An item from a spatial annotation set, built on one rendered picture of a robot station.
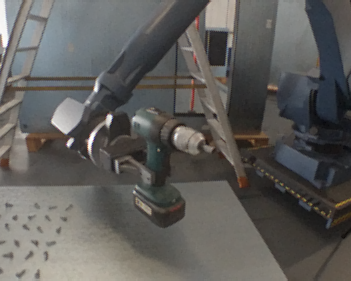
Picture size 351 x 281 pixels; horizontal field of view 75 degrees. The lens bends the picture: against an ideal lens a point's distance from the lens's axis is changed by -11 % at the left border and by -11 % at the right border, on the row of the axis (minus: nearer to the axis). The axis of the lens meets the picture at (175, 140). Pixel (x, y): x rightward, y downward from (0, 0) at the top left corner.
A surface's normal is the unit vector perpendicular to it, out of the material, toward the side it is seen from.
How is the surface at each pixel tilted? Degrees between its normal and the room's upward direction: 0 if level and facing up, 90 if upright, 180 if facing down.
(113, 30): 90
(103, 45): 90
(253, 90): 90
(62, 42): 90
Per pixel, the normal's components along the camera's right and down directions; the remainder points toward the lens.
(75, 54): 0.09, 0.38
